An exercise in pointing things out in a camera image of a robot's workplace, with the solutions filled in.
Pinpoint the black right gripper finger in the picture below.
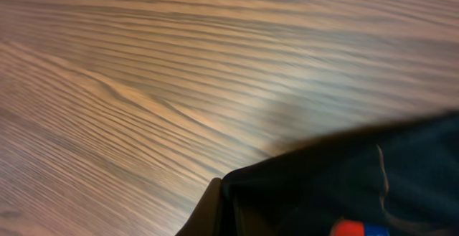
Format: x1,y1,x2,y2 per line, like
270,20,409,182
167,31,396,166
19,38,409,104
176,178,222,236

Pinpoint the black printed cycling jersey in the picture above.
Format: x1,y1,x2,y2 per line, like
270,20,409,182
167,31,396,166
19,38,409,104
222,113,458,235

